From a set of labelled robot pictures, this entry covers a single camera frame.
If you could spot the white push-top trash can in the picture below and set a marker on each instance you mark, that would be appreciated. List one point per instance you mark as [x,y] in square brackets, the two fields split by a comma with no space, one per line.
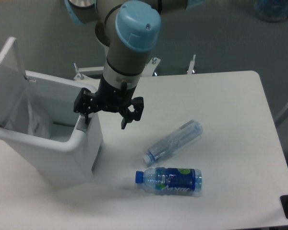
[37,120]

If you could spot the blue label plastic bottle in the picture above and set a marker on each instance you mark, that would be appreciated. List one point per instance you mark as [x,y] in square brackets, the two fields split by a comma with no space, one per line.
[170,181]

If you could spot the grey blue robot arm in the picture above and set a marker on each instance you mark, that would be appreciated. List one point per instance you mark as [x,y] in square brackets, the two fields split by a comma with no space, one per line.
[130,30]

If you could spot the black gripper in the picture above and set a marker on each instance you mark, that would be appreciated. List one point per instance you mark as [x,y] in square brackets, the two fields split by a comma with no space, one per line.
[109,99]

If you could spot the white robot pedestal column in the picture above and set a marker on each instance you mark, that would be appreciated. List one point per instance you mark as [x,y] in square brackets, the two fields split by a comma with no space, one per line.
[101,34]

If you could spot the white metal base frame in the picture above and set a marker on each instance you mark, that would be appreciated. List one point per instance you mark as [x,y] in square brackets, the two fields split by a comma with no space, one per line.
[150,70]

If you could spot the blue container in background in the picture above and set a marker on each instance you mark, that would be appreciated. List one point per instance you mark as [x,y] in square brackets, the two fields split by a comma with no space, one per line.
[271,10]

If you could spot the clear empty plastic bottle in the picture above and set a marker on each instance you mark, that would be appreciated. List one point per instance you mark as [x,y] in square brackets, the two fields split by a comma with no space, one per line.
[172,142]

